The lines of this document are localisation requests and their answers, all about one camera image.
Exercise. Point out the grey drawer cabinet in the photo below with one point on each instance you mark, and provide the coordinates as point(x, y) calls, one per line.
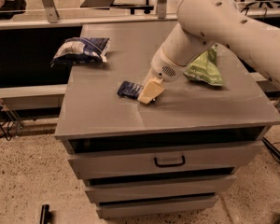
point(112, 141)

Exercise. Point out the black drawer handle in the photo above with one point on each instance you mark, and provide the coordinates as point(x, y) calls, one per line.
point(169, 162)

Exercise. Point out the black cylinder on floor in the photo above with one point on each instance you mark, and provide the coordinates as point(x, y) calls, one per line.
point(45, 216)

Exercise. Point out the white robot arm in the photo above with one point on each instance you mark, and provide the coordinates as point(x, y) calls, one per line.
point(202, 23)

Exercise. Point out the blue rxbar blueberry wrapper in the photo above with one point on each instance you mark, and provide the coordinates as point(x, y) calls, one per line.
point(129, 90)

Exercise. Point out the blue chip bag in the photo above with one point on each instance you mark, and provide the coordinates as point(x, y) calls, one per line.
point(78, 50)

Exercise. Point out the green chip bag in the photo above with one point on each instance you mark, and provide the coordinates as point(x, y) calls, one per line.
point(204, 69)

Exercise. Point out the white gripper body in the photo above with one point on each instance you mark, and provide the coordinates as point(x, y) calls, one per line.
point(162, 67)

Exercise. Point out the grey metal rail frame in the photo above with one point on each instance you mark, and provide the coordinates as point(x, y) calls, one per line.
point(72, 11)

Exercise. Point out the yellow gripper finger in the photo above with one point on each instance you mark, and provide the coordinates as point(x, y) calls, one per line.
point(151, 90)

